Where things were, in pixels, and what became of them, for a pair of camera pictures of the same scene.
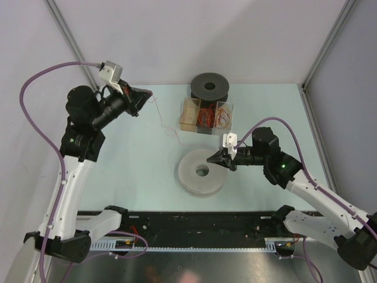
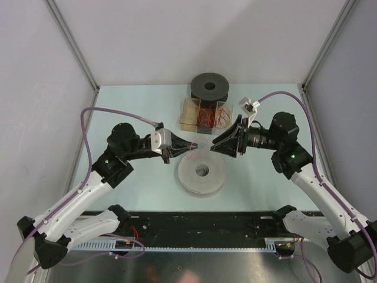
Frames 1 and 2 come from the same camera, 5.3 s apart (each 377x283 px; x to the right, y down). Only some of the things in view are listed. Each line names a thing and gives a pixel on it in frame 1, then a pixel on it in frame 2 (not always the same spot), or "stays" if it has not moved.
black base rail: (182, 224) stays
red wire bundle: (205, 118) stays
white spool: (194, 183) stays
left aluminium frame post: (58, 16) stays
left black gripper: (134, 98) -> (179, 145)
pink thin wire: (161, 119) -> (194, 141)
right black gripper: (222, 158) -> (238, 143)
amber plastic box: (189, 118) stays
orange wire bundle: (222, 119) stays
